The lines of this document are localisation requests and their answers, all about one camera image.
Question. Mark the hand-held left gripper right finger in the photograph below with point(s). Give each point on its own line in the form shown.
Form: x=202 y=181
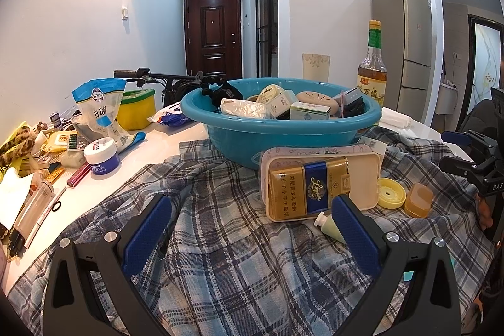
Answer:
x=356 y=233

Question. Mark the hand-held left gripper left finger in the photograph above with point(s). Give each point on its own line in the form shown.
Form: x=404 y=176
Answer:
x=145 y=237

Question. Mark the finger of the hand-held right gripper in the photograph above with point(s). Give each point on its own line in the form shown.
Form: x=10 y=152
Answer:
x=456 y=137
x=456 y=166

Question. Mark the pale green tube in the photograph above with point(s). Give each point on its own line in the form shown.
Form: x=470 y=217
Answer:
x=330 y=227

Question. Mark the beige plastic case tray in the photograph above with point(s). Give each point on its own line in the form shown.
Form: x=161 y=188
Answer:
x=362 y=182

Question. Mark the orange small jar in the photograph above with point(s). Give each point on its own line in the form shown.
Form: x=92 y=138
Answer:
x=418 y=200

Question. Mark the gold blue carton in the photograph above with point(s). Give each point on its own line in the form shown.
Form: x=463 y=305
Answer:
x=307 y=190

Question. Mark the blue plastic basin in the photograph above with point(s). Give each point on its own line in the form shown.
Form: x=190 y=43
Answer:
x=236 y=139

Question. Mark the person's right hand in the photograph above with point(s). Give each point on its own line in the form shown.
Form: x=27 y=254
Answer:
x=484 y=210

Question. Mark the white sink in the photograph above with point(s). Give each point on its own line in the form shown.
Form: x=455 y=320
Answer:
x=445 y=98

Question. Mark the crumpled white tissue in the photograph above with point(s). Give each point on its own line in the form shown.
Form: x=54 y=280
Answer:
x=407 y=132

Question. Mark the yellow round lid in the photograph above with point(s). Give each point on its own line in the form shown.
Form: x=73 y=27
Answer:
x=391 y=193

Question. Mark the folded white tissues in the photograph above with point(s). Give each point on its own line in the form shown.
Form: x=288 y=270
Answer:
x=395 y=117

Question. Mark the decorated glass door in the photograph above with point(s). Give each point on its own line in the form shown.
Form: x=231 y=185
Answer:
x=486 y=64

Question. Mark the white jar blue label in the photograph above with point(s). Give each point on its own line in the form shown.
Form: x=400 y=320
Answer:
x=100 y=159

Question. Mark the red cosmetic tube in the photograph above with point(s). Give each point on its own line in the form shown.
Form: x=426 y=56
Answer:
x=78 y=175

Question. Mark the glass bottle yellow label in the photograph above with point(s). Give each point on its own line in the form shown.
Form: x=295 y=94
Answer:
x=372 y=84

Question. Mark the blue plaid cloth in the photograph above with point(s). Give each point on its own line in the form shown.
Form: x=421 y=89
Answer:
x=244 y=261

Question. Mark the black hair clip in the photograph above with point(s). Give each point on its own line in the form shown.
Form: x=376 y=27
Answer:
x=356 y=111

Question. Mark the grey refrigerator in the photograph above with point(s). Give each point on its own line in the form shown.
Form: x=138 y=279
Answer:
x=409 y=44

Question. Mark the blue white plastic packet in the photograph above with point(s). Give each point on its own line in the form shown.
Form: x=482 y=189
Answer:
x=169 y=115

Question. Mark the yellow tub green lid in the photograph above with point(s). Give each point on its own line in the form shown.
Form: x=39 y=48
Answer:
x=136 y=111

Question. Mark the white green flat box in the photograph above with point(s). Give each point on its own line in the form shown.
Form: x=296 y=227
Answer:
x=311 y=111

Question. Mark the blue white sugar bag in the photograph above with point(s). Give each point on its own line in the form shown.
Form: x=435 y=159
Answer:
x=98 y=111

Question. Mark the beige vented case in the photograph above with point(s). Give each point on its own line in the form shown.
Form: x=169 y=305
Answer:
x=315 y=96

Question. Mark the small blue white bottle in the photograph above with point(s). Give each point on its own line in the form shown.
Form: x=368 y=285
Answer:
x=55 y=120

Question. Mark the white square box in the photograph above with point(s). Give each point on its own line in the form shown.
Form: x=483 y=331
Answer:
x=280 y=103

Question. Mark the leopard print cloth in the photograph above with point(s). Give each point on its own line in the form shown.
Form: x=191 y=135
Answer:
x=17 y=145

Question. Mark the white wet wipes pack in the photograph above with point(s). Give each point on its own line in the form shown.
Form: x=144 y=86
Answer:
x=242 y=108

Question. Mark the beige round tin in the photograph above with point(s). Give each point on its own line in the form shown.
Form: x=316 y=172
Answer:
x=271 y=92

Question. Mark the brown entrance door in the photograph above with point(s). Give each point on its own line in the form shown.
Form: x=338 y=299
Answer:
x=212 y=37

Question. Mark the black framed glass door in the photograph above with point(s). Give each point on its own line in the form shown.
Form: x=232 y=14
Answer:
x=264 y=5

